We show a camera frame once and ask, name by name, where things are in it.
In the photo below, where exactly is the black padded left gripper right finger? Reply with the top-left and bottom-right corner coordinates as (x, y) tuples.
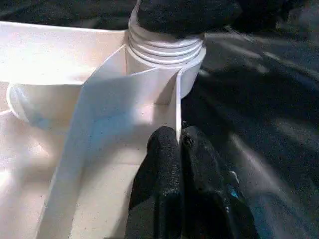
(179, 121), (260, 239)

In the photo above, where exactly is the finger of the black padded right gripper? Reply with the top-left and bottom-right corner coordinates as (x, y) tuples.
(136, 0), (244, 41)

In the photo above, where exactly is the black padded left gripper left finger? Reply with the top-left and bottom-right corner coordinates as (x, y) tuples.
(124, 125), (185, 239)

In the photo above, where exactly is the white plastic table leg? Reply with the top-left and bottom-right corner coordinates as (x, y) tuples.
(127, 0), (204, 66)

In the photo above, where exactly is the white plastic table top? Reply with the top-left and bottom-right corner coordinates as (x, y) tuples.
(0, 21), (207, 239)

